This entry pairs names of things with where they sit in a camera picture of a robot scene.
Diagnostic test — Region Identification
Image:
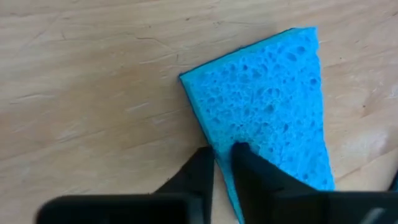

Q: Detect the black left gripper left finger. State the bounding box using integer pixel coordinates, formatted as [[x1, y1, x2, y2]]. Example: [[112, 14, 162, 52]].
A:
[[35, 146, 215, 224]]

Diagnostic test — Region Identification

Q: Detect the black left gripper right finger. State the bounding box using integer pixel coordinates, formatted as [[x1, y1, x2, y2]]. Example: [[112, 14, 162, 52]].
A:
[[233, 142, 398, 224]]

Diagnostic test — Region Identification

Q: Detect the light blue sponge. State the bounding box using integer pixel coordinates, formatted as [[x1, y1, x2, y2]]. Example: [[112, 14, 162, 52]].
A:
[[178, 26, 336, 224]]

